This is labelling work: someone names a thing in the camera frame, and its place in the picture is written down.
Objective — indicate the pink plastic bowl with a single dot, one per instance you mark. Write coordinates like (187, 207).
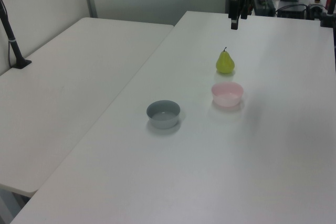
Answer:
(227, 95)

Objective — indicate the grey plastic bowl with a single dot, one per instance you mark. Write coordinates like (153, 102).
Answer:
(163, 115)

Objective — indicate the black camera stand pole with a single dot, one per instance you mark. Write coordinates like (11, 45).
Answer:
(11, 41)

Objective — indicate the black clamp stand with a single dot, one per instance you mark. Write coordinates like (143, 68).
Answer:
(328, 16)

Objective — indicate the green yellow pear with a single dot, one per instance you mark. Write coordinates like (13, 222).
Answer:
(225, 64)

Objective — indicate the black equipment box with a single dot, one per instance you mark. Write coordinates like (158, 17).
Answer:
(263, 5)

